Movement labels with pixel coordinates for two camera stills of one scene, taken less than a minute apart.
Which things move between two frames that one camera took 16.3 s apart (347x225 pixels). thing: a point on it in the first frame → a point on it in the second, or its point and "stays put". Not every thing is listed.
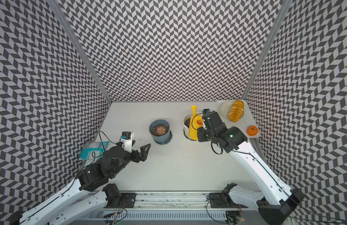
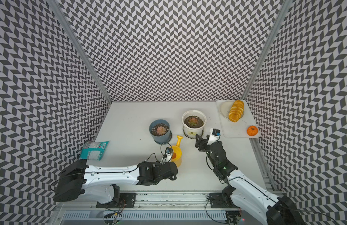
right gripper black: (201, 138) → (203, 142)
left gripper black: (143, 153) → (157, 163)
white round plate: (225, 107) stays put
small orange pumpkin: (252, 130) stays put
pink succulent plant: (161, 130) stays put
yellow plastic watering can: (196, 122) → (177, 153)
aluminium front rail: (151, 201) stays put
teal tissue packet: (92, 150) stays put
